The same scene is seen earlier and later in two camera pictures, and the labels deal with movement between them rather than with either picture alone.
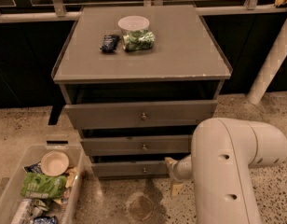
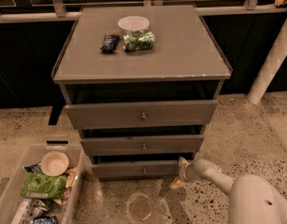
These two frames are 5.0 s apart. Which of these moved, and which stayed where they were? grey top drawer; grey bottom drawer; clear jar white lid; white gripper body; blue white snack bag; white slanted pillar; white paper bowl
Moved: white gripper body
Stayed: grey top drawer; clear jar white lid; blue white snack bag; grey bottom drawer; white slanted pillar; white paper bowl
